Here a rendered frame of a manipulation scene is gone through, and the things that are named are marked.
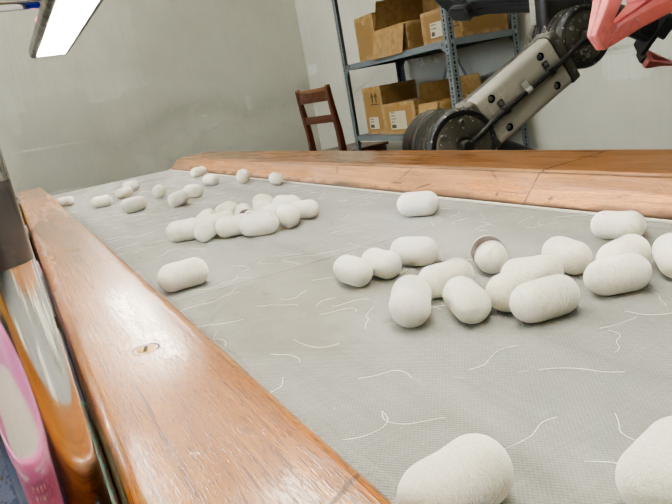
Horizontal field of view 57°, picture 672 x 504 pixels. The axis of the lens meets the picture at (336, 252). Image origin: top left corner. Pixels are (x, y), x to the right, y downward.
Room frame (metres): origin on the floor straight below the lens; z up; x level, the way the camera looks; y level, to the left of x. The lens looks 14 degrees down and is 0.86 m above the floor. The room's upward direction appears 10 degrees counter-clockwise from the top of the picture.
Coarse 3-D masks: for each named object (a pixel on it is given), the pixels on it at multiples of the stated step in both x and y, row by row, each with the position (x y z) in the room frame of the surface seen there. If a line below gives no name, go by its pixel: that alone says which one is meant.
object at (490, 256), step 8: (480, 248) 0.34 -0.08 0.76; (488, 248) 0.34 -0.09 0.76; (496, 248) 0.34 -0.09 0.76; (504, 248) 0.34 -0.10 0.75; (480, 256) 0.34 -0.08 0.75; (488, 256) 0.33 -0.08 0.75; (496, 256) 0.33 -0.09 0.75; (504, 256) 0.33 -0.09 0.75; (480, 264) 0.34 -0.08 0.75; (488, 264) 0.33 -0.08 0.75; (496, 264) 0.33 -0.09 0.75; (488, 272) 0.34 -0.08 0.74; (496, 272) 0.34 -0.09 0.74
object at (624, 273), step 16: (624, 256) 0.28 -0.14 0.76; (640, 256) 0.28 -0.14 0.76; (592, 272) 0.28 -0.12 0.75; (608, 272) 0.27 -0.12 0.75; (624, 272) 0.27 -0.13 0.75; (640, 272) 0.27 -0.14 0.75; (592, 288) 0.27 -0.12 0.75; (608, 288) 0.27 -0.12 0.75; (624, 288) 0.27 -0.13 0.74; (640, 288) 0.27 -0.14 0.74
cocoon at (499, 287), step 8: (504, 272) 0.28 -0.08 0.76; (512, 272) 0.28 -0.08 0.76; (520, 272) 0.28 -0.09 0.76; (528, 272) 0.28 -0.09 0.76; (536, 272) 0.28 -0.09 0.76; (544, 272) 0.28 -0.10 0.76; (496, 280) 0.28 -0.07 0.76; (504, 280) 0.28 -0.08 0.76; (512, 280) 0.28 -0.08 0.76; (520, 280) 0.28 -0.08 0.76; (528, 280) 0.28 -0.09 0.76; (488, 288) 0.28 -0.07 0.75; (496, 288) 0.28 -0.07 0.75; (504, 288) 0.27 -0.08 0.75; (512, 288) 0.27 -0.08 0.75; (496, 296) 0.27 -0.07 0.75; (504, 296) 0.27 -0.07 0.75; (496, 304) 0.28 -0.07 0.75; (504, 304) 0.27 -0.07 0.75
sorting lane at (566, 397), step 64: (256, 192) 0.87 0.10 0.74; (320, 192) 0.76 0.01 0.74; (384, 192) 0.68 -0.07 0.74; (128, 256) 0.59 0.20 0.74; (192, 256) 0.53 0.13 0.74; (256, 256) 0.49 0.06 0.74; (320, 256) 0.45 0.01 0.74; (448, 256) 0.39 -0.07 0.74; (512, 256) 0.37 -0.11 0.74; (192, 320) 0.36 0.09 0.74; (256, 320) 0.34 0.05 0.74; (320, 320) 0.32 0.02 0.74; (384, 320) 0.30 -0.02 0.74; (448, 320) 0.28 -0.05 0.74; (512, 320) 0.27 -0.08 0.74; (576, 320) 0.26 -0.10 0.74; (640, 320) 0.24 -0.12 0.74; (320, 384) 0.24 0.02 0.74; (384, 384) 0.23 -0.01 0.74; (448, 384) 0.22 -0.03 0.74; (512, 384) 0.21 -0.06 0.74; (576, 384) 0.20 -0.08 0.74; (640, 384) 0.19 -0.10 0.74; (384, 448) 0.18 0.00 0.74; (512, 448) 0.17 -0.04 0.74; (576, 448) 0.17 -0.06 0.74
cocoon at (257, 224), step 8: (248, 216) 0.57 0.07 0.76; (256, 216) 0.57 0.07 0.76; (264, 216) 0.56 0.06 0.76; (272, 216) 0.56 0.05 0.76; (240, 224) 0.57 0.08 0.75; (248, 224) 0.56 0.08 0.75; (256, 224) 0.56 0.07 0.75; (264, 224) 0.56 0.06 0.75; (272, 224) 0.56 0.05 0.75; (248, 232) 0.56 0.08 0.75; (256, 232) 0.56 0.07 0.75; (264, 232) 0.56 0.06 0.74; (272, 232) 0.57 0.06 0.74
